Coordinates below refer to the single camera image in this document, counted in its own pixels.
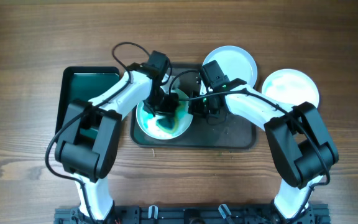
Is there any white plate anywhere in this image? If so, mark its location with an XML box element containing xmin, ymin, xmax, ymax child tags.
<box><xmin>261</xmin><ymin>68</ymin><xmax>320</xmax><ymax>108</ymax></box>
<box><xmin>135</xmin><ymin>101</ymin><xmax>193</xmax><ymax>140</ymax></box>

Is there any light blue plate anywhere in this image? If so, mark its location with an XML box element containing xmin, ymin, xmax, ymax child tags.
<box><xmin>203</xmin><ymin>45</ymin><xmax>257</xmax><ymax>87</ymax></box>

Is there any green yellow sponge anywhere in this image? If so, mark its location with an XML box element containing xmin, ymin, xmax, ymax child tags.
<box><xmin>156</xmin><ymin>116</ymin><xmax>179</xmax><ymax>133</ymax></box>

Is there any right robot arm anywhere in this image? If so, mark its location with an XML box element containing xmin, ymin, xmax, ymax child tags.
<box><xmin>189</xmin><ymin>60</ymin><xmax>339</xmax><ymax>223</ymax></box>

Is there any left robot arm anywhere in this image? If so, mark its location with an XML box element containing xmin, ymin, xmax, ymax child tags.
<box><xmin>47</xmin><ymin>51</ymin><xmax>179</xmax><ymax>223</ymax></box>

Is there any dark grey serving tray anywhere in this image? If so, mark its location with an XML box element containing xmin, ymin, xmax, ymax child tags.
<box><xmin>129</xmin><ymin>62</ymin><xmax>259</xmax><ymax>150</ymax></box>

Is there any black rectangular water tray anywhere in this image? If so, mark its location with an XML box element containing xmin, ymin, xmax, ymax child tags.
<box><xmin>55</xmin><ymin>67</ymin><xmax>119</xmax><ymax>133</ymax></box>

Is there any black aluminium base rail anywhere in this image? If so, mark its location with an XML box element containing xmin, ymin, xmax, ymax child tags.
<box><xmin>53</xmin><ymin>204</ymin><xmax>331</xmax><ymax>224</ymax></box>

